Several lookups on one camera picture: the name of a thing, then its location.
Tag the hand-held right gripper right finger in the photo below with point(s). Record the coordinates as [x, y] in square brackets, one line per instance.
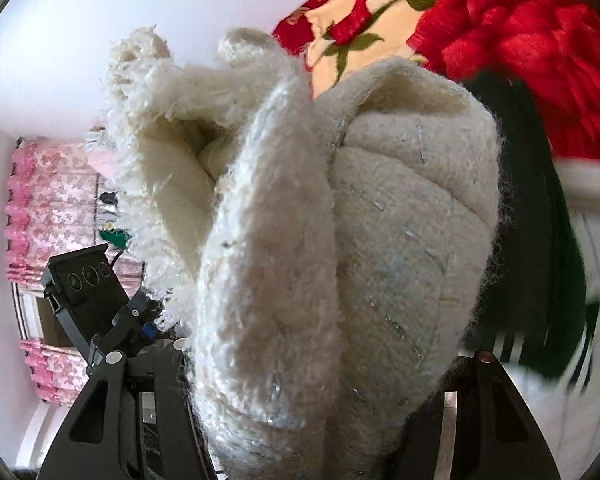
[500, 410]

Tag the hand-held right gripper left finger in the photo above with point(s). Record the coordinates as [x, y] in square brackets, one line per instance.
[167, 400]

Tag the white fuzzy knit sweater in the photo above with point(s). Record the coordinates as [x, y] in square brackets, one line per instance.
[280, 260]

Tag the green and white ornament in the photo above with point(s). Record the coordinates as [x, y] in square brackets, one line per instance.
[112, 236]

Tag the pink floral curtain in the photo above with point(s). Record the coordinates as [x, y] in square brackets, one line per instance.
[50, 370]
[45, 210]

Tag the dark green striped garment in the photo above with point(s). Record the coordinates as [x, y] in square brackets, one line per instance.
[560, 285]

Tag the red floral blanket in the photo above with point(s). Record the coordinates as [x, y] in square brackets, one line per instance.
[530, 35]

